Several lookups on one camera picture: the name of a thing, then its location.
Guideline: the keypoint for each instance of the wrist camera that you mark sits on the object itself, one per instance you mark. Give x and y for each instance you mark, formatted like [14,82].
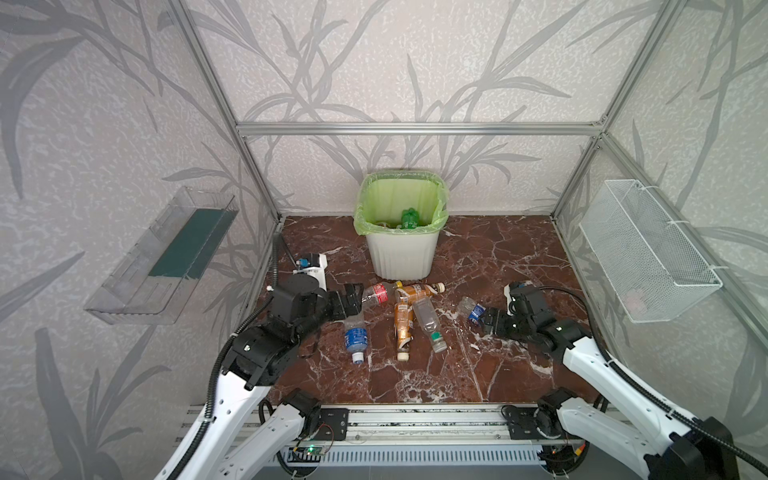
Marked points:
[516,296]
[314,265]

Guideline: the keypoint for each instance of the aluminium frame profiles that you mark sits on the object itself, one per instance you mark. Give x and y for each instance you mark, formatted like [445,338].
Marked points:
[599,131]

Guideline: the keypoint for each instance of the green circuit board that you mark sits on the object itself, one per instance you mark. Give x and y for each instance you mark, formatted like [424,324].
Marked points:
[311,453]

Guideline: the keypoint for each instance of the white plastic trash bin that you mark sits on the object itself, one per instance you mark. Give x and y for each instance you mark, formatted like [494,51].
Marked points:
[402,257]

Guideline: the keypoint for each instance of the clear bottle blue label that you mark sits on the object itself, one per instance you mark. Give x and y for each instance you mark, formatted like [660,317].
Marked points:
[356,337]

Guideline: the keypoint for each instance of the clear bottle green label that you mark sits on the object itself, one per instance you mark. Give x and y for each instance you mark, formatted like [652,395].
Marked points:
[428,320]

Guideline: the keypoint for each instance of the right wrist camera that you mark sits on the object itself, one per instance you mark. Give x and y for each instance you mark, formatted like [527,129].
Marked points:
[516,296]

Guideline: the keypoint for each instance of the clear acrylic wall shelf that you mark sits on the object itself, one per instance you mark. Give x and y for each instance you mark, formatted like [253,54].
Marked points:
[154,281]

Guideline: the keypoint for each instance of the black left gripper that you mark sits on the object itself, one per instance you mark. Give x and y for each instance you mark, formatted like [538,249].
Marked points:
[346,300]

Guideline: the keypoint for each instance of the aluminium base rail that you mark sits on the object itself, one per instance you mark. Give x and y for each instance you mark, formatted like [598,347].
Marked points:
[474,434]

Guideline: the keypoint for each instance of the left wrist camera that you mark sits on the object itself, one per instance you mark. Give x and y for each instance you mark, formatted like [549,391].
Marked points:
[314,265]

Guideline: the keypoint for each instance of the orange tea bottle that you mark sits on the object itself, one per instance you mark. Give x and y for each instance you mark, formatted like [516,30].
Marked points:
[414,292]

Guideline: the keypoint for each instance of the green soda bottle yellow cap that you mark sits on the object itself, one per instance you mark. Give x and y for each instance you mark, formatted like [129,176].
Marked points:
[410,219]

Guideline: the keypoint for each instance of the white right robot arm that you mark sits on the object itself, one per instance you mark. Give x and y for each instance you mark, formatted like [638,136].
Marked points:
[629,421]

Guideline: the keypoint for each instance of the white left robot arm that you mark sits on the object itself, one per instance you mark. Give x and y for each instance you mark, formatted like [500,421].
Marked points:
[250,363]

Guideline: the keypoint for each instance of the blue label water bottle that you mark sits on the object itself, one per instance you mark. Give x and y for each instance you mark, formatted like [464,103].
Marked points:
[471,311]

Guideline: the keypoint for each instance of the clear bottle pink label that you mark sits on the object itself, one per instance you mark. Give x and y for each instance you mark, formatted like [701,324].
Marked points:
[379,294]

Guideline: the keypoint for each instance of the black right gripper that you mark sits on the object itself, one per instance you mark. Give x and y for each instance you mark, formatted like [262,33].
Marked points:
[497,321]

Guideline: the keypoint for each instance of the green bin liner bag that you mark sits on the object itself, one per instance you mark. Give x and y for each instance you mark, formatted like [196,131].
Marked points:
[384,194]

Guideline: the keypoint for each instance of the brown coffee bottle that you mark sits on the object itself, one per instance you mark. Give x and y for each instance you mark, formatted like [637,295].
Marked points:
[403,321]

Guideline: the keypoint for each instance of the white wire mesh basket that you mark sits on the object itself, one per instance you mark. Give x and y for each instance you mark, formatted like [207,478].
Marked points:
[652,265]

